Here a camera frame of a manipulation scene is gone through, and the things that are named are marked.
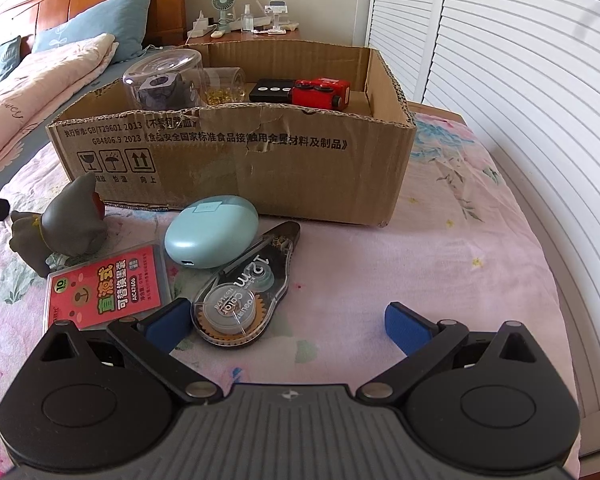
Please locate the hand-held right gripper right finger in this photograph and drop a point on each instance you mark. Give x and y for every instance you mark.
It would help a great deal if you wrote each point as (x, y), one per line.
(405, 331)

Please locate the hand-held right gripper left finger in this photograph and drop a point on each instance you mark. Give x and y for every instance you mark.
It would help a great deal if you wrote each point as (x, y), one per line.
(169, 329)

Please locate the clear correction tape dispenser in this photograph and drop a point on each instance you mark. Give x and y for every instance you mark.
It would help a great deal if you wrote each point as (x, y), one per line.
(240, 305)

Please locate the brown cardboard box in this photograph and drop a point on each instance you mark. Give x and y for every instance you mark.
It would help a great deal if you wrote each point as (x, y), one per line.
(280, 175)

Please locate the black toy block red buttons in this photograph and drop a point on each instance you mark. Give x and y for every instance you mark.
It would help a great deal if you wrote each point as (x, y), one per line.
(162, 91)

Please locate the clear plastic jar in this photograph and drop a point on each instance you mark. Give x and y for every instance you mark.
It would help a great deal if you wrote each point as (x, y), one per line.
(155, 65)

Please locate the clear bottle of gold capsules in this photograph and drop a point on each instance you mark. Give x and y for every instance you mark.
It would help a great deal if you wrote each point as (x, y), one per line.
(225, 87)

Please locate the black digital timer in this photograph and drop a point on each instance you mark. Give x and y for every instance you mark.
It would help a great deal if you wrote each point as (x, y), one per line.
(270, 91)

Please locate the blue bed sheet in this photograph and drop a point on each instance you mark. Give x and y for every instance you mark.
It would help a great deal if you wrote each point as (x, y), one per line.
(5, 175)

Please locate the pink floral sheet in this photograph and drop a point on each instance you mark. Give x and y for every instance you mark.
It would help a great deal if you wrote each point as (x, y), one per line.
(430, 270)

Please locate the red label plastic case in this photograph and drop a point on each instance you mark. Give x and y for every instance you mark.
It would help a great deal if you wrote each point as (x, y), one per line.
(105, 295)

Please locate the grey rubber toy figure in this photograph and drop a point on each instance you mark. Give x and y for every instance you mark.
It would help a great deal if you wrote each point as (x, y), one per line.
(70, 225)

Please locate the mint green earbud case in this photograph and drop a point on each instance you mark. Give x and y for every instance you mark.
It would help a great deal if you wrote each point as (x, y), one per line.
(210, 232)

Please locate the pink printed quilt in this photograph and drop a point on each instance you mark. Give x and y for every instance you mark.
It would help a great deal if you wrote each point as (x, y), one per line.
(45, 95)

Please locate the large blue pillow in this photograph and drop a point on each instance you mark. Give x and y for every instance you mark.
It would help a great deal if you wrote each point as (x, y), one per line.
(95, 25)

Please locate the wide white louvered door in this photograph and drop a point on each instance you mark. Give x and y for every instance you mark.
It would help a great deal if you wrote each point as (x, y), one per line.
(540, 135)

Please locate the white power strip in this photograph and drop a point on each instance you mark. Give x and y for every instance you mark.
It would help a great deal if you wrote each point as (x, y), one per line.
(200, 27)

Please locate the narrow white louvered door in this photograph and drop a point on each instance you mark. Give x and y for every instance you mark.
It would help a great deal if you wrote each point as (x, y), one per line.
(405, 25)

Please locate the small green desk fan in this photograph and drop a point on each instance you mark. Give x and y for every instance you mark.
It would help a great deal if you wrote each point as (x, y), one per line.
(223, 2)

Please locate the wooden nightstand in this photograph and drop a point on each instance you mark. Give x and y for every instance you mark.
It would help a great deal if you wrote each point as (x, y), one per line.
(280, 39)

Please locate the clear spray bottle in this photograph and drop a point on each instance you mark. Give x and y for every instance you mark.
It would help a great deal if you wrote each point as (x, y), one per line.
(247, 20)

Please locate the white desk stand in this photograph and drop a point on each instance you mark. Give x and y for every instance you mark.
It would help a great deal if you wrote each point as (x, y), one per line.
(276, 12)

